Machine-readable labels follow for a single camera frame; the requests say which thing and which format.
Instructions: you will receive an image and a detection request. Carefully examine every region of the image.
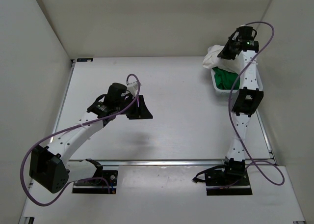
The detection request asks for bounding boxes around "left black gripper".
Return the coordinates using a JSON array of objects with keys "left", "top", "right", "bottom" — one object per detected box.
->
[{"left": 118, "top": 93, "right": 154, "bottom": 118}]

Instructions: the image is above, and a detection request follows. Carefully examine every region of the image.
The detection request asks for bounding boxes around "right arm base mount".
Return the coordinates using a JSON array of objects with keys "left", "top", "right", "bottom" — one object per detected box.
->
[{"left": 192, "top": 159, "right": 253, "bottom": 196}]

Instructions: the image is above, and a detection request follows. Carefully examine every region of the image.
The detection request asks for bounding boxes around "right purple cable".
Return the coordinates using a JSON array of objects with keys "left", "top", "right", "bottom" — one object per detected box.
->
[{"left": 228, "top": 21, "right": 286, "bottom": 186}]

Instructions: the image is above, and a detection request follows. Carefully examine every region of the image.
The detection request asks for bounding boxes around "green t shirt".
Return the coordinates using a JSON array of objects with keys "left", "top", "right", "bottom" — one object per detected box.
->
[{"left": 213, "top": 67, "right": 238, "bottom": 90}]

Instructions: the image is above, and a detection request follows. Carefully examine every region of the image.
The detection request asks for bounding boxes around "aluminium table rail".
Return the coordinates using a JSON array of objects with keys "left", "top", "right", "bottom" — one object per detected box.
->
[{"left": 66, "top": 160, "right": 226, "bottom": 167}]

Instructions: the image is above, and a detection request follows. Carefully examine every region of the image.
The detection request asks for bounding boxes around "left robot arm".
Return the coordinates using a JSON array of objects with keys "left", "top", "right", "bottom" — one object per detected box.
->
[{"left": 29, "top": 82, "right": 153, "bottom": 194}]

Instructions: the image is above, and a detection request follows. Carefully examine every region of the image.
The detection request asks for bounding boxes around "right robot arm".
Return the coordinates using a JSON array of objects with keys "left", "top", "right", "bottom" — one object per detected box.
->
[{"left": 218, "top": 26, "right": 263, "bottom": 185}]

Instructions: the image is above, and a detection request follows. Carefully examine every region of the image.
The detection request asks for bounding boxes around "white t shirt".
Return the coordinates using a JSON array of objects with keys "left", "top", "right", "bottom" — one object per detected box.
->
[{"left": 202, "top": 45, "right": 241, "bottom": 74}]

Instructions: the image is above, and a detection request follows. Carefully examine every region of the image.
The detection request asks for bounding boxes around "black label sticker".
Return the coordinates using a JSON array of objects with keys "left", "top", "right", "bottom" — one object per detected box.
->
[{"left": 76, "top": 58, "right": 93, "bottom": 62}]

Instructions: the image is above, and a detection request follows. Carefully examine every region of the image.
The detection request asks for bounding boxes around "white plastic basket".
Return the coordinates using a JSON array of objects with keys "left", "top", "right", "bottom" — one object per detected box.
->
[{"left": 207, "top": 45, "right": 264, "bottom": 98}]

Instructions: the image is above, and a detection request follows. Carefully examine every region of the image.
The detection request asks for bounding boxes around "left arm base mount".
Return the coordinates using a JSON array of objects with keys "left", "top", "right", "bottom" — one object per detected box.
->
[{"left": 72, "top": 159, "right": 118, "bottom": 195}]

